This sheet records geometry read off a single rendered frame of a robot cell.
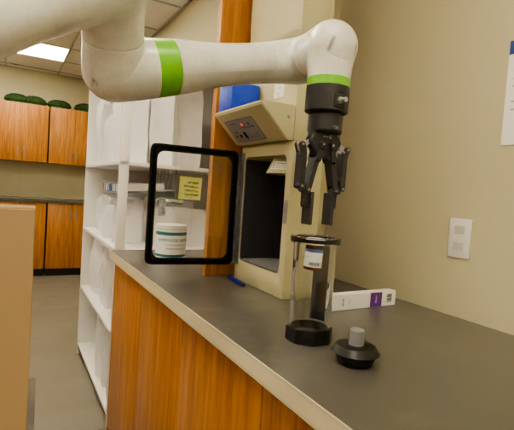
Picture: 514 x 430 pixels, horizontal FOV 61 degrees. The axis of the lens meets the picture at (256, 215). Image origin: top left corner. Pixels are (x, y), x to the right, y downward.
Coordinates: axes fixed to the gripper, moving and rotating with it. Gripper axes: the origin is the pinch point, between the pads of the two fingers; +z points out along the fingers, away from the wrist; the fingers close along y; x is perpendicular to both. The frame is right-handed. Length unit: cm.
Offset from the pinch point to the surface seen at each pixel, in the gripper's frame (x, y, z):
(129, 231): 170, 0, 25
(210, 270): 68, 6, 27
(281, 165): 41.4, 15.9, -11.6
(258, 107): 34.2, 2.2, -26.5
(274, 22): 47, 13, -57
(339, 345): -14.4, -3.2, 24.7
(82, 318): 254, -10, 99
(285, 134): 31.1, 10.0, -19.8
